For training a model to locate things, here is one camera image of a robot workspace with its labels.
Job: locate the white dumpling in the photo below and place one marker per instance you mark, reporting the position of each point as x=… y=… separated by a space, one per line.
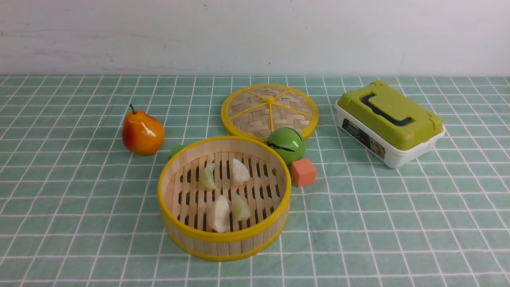
x=218 y=214
x=240 y=173

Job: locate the pale green dumpling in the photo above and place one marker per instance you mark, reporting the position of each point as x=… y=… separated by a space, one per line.
x=206 y=177

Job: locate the bamboo steamer tray yellow rim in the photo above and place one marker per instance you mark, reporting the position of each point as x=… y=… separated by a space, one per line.
x=184 y=201

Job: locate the white dumpling front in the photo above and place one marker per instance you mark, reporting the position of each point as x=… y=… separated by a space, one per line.
x=218 y=214

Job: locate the woven bamboo steamer lid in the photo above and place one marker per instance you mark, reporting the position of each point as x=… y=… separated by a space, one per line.
x=257 y=110

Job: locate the green toy apple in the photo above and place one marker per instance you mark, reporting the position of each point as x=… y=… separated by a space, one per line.
x=288 y=143

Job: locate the orange foam cube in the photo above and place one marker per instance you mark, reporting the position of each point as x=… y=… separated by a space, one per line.
x=303 y=172

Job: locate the small green block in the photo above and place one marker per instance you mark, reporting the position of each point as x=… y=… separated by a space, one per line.
x=174 y=150

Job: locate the orange red toy pear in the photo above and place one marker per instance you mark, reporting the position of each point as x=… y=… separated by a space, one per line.
x=142 y=134

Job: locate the green lid white storage box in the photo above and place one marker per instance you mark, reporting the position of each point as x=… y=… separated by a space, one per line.
x=390 y=125

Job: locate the green checkered tablecloth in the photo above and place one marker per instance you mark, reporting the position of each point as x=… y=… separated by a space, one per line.
x=80 y=210

